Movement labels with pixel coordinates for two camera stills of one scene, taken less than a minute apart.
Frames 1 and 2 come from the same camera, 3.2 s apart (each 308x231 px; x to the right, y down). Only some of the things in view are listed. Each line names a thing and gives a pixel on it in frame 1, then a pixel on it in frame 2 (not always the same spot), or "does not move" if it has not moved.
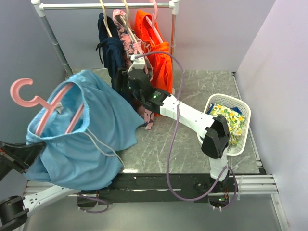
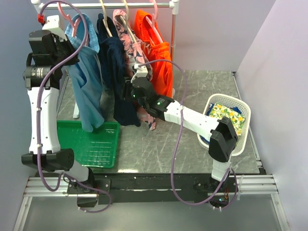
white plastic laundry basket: [232, 101] does not move
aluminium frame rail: [247, 185] does not move
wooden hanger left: [105, 20] does not move
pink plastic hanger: [39, 99] to [73, 24]
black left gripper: [20, 157] to [67, 44]
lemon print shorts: [235, 120] does not move
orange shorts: [156, 52] does not move
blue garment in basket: [211, 105] does not move
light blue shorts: [85, 126] to [85, 76]
